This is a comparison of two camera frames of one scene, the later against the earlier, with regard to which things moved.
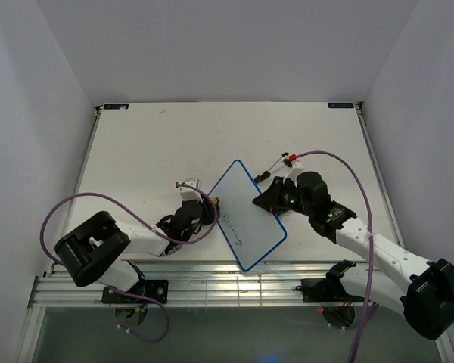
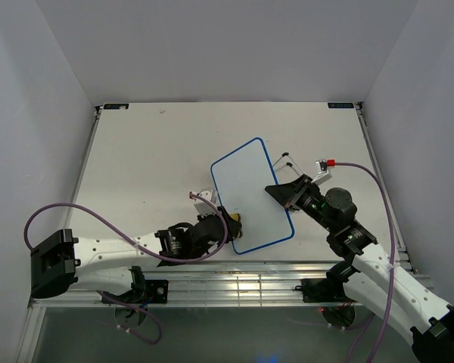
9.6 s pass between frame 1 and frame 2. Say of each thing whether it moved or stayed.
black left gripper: moved
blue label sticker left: stayed
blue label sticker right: stayed
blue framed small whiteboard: moved
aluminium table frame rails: stayed
